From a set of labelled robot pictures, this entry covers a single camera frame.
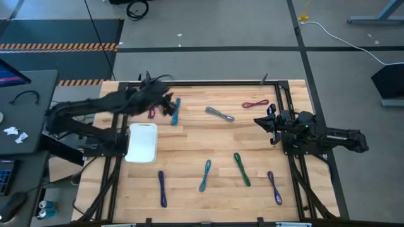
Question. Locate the crumpled white paper scrap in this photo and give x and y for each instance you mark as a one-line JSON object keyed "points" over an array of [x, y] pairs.
{"points": [[21, 137], [11, 130]]}

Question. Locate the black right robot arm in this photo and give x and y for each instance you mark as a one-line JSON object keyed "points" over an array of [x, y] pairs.
{"points": [[344, 138]]}

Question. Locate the computer monitor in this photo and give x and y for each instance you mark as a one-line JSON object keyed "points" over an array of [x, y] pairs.
{"points": [[11, 75]]}

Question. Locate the white plastic bin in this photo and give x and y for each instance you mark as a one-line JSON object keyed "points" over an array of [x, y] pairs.
{"points": [[142, 142]]}

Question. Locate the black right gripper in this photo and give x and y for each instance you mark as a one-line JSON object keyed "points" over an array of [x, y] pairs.
{"points": [[284, 123]]}

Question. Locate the black hazard-striped floor mat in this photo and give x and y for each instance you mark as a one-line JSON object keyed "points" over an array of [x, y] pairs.
{"points": [[63, 31]]}

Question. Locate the black side desk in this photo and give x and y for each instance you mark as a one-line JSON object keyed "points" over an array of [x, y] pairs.
{"points": [[28, 126]]}

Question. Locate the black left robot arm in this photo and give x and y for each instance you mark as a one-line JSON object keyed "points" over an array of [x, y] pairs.
{"points": [[79, 107]]}

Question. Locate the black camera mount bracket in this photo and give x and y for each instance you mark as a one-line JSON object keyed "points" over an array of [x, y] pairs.
{"points": [[264, 79], [147, 77]]}

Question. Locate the black computer mouse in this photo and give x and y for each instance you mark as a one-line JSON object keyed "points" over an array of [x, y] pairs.
{"points": [[12, 206]]}

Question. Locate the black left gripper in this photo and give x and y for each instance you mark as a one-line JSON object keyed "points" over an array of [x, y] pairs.
{"points": [[154, 93]]}

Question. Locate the black box on grey base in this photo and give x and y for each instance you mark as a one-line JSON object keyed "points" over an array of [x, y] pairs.
{"points": [[391, 82]]}

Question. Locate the yellow plug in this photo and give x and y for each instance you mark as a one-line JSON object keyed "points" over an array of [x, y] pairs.
{"points": [[303, 17]]}

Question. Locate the teal drink can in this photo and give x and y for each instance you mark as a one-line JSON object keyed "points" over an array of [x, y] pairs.
{"points": [[46, 213], [47, 204]]}

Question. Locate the black aluminium table frame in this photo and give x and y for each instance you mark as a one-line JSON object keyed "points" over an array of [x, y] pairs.
{"points": [[221, 84]]}

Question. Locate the blue-grey table leg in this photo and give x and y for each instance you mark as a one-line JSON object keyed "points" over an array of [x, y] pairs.
{"points": [[385, 14]]}

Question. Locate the black keyboard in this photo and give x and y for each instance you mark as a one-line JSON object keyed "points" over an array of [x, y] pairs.
{"points": [[5, 178]]}

